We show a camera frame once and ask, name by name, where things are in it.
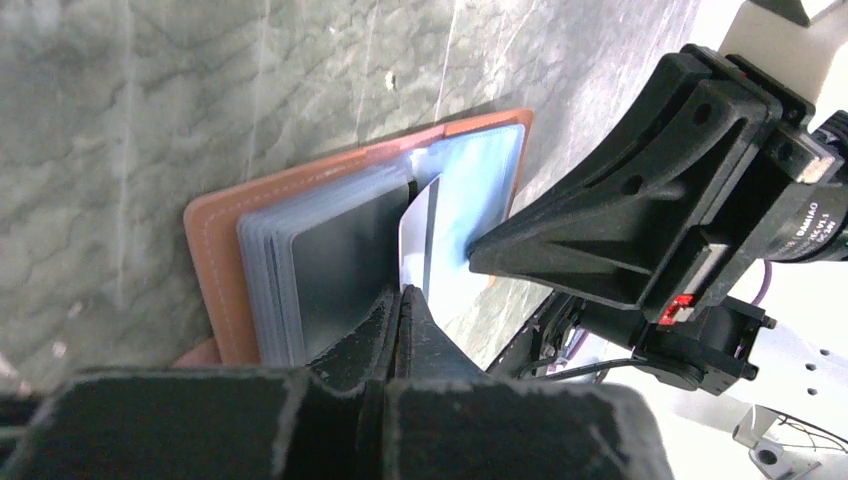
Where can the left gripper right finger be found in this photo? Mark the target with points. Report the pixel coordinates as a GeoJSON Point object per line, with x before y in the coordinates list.
{"type": "Point", "coordinates": [423, 350]}

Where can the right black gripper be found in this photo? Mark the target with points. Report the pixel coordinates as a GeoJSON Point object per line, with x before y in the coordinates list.
{"type": "Point", "coordinates": [673, 205]}

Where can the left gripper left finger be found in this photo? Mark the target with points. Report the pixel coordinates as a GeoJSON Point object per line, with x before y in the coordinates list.
{"type": "Point", "coordinates": [346, 366]}

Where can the white magnetic stripe card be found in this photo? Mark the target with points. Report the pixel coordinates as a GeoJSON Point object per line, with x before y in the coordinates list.
{"type": "Point", "coordinates": [415, 238]}

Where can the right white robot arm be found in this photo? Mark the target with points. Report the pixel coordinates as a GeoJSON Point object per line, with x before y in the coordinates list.
{"type": "Point", "coordinates": [732, 348]}

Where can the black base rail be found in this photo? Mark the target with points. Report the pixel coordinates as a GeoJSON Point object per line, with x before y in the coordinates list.
{"type": "Point", "coordinates": [540, 341]}

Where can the aluminium extrusion frame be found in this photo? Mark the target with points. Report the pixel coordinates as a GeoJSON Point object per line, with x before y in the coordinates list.
{"type": "Point", "coordinates": [785, 447]}

